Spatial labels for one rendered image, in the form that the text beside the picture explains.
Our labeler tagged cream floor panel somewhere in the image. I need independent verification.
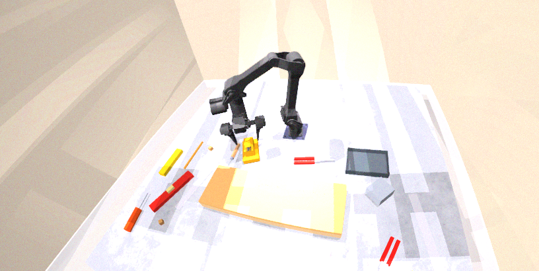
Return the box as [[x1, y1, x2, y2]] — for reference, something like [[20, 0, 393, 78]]
[[198, 165, 347, 238]]

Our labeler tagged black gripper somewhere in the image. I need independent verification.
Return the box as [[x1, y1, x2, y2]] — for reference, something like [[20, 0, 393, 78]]
[[219, 108, 266, 145]]

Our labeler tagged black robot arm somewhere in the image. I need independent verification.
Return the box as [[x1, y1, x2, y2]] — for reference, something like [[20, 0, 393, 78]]
[[209, 51, 306, 137]]

